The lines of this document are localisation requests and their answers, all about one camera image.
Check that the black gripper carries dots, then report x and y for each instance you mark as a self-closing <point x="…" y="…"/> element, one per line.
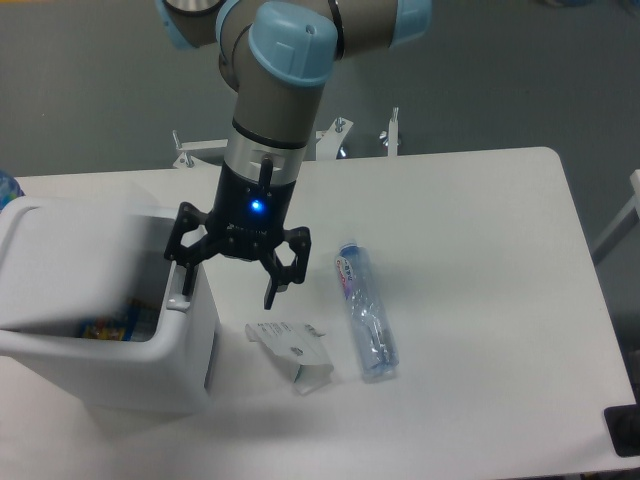
<point x="250" y="220"/>

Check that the white plastic trash can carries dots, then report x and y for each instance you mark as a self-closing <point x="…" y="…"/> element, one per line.
<point x="67" y="260"/>

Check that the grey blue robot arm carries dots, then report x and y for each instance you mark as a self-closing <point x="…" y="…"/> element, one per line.
<point x="277" y="56"/>

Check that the crumpled white paper carton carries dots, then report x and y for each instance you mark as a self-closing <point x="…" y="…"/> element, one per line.
<point x="297" y="351"/>

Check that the blue orange snack packet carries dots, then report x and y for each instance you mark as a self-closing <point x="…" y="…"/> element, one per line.
<point x="133" y="321"/>

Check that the clear plastic water bottle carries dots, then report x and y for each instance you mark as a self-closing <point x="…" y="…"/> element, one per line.
<point x="371" y="330"/>

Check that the blue patterned object left edge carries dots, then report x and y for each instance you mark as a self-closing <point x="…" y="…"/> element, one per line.
<point x="10" y="189"/>

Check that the black clamp table corner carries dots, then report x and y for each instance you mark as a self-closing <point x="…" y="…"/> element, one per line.
<point x="623" y="426"/>

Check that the white metal base frame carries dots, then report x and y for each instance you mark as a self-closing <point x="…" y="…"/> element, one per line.
<point x="328" y="144"/>

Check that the white frame right edge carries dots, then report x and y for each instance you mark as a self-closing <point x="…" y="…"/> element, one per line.
<point x="620" y="226"/>

